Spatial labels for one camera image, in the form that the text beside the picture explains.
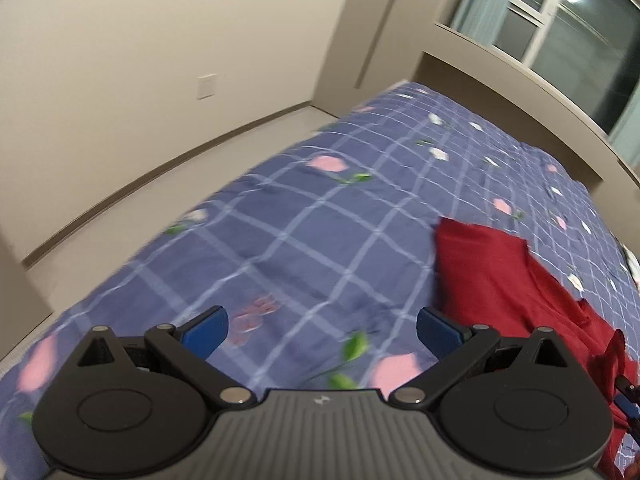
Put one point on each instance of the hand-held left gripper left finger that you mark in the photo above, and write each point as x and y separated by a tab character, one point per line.
207	332

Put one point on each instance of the white wall switch plate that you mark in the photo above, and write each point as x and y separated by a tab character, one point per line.
206	86

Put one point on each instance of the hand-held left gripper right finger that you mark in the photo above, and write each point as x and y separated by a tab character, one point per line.
440	330

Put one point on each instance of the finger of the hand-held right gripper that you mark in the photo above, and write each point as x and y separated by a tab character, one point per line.
626	391

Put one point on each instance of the large glass window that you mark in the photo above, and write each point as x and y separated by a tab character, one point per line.
575	35

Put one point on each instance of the beige window ledge cabinet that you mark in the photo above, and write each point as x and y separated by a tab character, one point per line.
525	85

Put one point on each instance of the red garment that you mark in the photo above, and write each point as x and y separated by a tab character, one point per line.
495	280

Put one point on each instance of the blue checked floral blanket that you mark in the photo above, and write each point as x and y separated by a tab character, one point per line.
310	245

